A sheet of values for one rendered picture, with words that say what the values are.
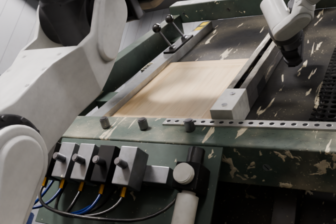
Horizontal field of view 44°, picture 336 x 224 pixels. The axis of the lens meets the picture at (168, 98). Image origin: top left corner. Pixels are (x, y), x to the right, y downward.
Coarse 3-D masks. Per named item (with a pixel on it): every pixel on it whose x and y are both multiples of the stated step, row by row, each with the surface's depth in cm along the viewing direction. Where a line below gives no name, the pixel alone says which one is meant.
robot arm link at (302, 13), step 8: (296, 0) 108; (304, 0) 107; (296, 8) 107; (304, 8) 107; (312, 8) 108; (288, 16) 109; (296, 16) 107; (304, 16) 108; (312, 16) 110; (280, 24) 111; (288, 24) 109; (296, 24) 110; (304, 24) 111; (272, 32) 113; (280, 32) 111; (288, 32) 112; (296, 32) 113; (280, 40) 115
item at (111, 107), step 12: (180, 48) 173; (156, 60) 166; (168, 60) 165; (144, 72) 156; (156, 72) 157; (132, 84) 147; (144, 84) 150; (120, 96) 140; (132, 96) 143; (108, 108) 133
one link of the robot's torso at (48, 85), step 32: (96, 0) 76; (96, 32) 76; (32, 64) 72; (64, 64) 71; (96, 64) 76; (0, 96) 66; (32, 96) 66; (64, 96) 72; (96, 96) 77; (0, 128) 58; (64, 128) 72
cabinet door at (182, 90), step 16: (176, 64) 162; (192, 64) 158; (208, 64) 154; (224, 64) 150; (240, 64) 146; (160, 80) 150; (176, 80) 148; (192, 80) 144; (208, 80) 141; (224, 80) 137; (144, 96) 140; (160, 96) 138; (176, 96) 135; (192, 96) 132; (208, 96) 129; (128, 112) 132; (144, 112) 130; (160, 112) 127; (176, 112) 124; (192, 112) 122; (208, 112) 119
